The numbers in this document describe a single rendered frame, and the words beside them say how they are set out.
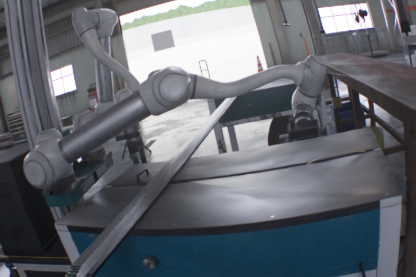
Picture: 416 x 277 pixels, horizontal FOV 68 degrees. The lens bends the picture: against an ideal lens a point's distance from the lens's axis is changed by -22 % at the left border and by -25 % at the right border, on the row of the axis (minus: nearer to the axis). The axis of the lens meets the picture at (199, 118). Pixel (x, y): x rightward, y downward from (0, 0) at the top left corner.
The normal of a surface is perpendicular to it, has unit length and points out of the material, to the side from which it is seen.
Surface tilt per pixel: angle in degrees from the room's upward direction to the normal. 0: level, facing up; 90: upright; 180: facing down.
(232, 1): 90
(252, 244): 90
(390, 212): 90
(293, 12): 90
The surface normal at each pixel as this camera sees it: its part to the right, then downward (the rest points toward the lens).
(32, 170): 0.01, 0.20
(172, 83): 0.20, 0.10
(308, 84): -0.14, 0.60
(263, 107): -0.22, 0.21
